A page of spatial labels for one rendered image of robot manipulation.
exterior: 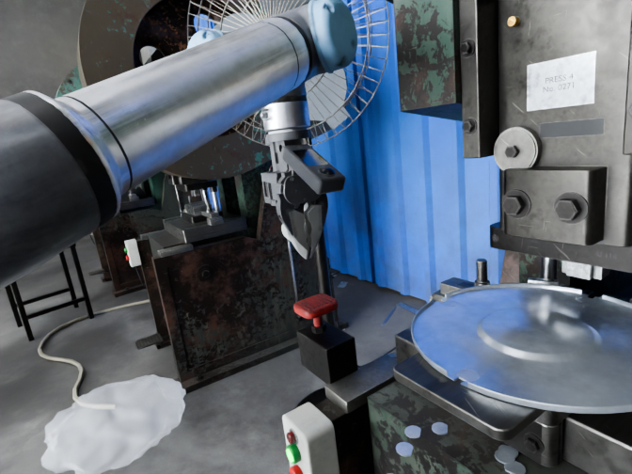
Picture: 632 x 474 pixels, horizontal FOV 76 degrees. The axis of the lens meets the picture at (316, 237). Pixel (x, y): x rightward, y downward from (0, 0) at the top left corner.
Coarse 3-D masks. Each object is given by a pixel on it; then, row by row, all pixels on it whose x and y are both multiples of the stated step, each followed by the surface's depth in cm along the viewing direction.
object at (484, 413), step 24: (408, 360) 47; (408, 384) 43; (432, 384) 42; (456, 384) 41; (456, 408) 38; (480, 408) 38; (504, 408) 37; (528, 408) 37; (504, 432) 35; (528, 432) 47; (552, 432) 44; (528, 456) 47; (552, 456) 45
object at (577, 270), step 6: (564, 264) 55; (570, 264) 53; (576, 264) 53; (582, 264) 52; (564, 270) 55; (570, 270) 54; (576, 270) 53; (582, 270) 52; (588, 270) 52; (594, 270) 52; (600, 270) 51; (606, 270) 52; (576, 276) 53; (582, 276) 52; (588, 276) 52; (594, 276) 52; (600, 276) 51
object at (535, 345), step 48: (480, 288) 63; (528, 288) 61; (432, 336) 51; (480, 336) 49; (528, 336) 47; (576, 336) 46; (624, 336) 46; (480, 384) 41; (528, 384) 40; (576, 384) 39; (624, 384) 38
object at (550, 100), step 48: (528, 0) 45; (576, 0) 41; (624, 0) 38; (528, 48) 46; (576, 48) 42; (624, 48) 39; (528, 96) 47; (576, 96) 43; (624, 96) 40; (528, 144) 47; (576, 144) 44; (528, 192) 47; (576, 192) 42; (624, 192) 41; (576, 240) 44; (624, 240) 42
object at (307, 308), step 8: (312, 296) 74; (320, 296) 73; (328, 296) 72; (296, 304) 71; (304, 304) 71; (312, 304) 70; (320, 304) 70; (328, 304) 70; (336, 304) 70; (296, 312) 70; (304, 312) 68; (312, 312) 68; (320, 312) 68; (328, 312) 69; (320, 320) 71
